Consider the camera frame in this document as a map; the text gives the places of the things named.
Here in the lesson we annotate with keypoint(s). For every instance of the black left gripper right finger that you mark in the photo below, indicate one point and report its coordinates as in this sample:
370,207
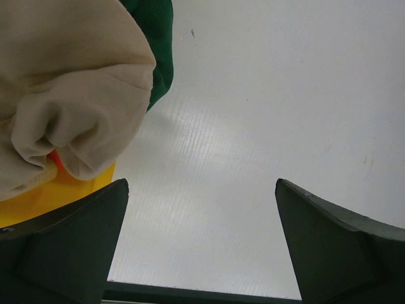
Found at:
338,255

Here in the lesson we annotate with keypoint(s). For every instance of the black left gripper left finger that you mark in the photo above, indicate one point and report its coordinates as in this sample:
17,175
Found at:
64,256

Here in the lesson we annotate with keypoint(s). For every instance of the yellow plastic bin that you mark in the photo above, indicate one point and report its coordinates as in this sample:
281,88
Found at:
54,189

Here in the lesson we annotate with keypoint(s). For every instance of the orange t-shirt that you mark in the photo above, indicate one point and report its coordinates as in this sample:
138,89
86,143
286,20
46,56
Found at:
54,157

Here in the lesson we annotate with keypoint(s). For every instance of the beige t-shirt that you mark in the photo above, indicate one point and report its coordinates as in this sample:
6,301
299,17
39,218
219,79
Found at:
76,78

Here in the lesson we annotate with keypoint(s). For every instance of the green t-shirt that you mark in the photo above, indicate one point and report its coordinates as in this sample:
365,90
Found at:
155,18

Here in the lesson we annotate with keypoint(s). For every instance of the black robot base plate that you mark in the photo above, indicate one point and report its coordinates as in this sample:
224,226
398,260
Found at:
137,293

